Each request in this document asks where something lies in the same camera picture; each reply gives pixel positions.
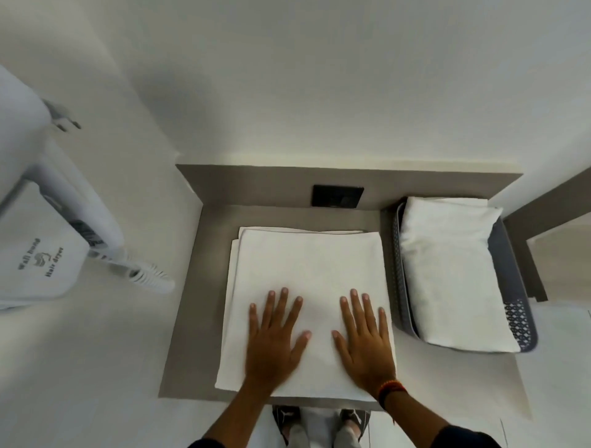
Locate person's right hand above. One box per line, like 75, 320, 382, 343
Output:
331, 288, 398, 398

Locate person's left hand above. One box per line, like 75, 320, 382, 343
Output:
243, 287, 313, 394

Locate person's left forearm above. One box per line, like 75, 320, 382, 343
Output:
187, 382, 279, 448

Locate person's right forearm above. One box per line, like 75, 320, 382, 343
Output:
384, 390, 503, 448

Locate person's right dark shoe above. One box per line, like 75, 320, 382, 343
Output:
339, 408, 371, 445

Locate person's dark shoe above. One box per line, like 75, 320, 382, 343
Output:
339, 408, 371, 445
271, 405, 302, 446

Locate person's left dark shoe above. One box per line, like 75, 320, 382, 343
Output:
271, 405, 302, 446

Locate person's light trousers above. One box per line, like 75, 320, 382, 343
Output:
287, 408, 362, 448

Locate thick white folded towel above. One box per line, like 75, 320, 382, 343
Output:
399, 197, 522, 354

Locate grey plastic basket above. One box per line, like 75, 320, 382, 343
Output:
392, 198, 539, 354

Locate white hair dryer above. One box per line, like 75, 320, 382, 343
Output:
0, 64, 126, 261

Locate orange and black bracelet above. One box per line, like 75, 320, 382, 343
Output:
377, 379, 410, 410

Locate black wall socket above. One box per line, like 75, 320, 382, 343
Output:
312, 185, 365, 209

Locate white coiled cord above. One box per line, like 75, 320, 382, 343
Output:
89, 248, 176, 294

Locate grey-brown wooden frame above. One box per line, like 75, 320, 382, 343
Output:
502, 166, 591, 303

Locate white hair dryer wall holder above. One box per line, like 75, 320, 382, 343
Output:
0, 179, 94, 311

